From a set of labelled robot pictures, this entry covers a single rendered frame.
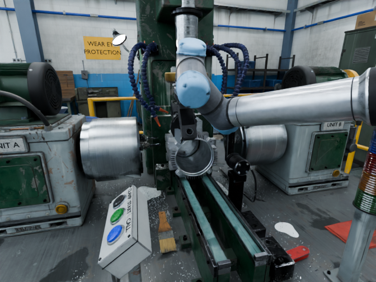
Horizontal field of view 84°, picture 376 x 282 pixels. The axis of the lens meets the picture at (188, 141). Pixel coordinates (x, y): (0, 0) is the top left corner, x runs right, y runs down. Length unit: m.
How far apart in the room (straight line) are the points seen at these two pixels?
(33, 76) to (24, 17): 5.11
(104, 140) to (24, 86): 0.29
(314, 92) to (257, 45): 6.84
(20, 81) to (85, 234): 0.54
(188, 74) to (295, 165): 0.70
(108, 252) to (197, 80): 0.36
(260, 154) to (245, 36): 6.27
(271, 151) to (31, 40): 5.47
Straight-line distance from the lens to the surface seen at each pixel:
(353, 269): 0.73
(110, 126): 0.81
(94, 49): 5.94
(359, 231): 0.68
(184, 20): 0.89
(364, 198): 0.63
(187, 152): 1.03
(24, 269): 0.83
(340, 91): 0.44
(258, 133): 0.91
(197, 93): 0.47
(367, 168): 0.61
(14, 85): 0.87
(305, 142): 1.03
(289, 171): 1.05
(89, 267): 0.75
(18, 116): 0.90
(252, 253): 0.59
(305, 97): 0.45
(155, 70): 1.08
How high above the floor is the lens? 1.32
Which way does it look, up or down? 17 degrees down
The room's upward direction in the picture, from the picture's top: straight up
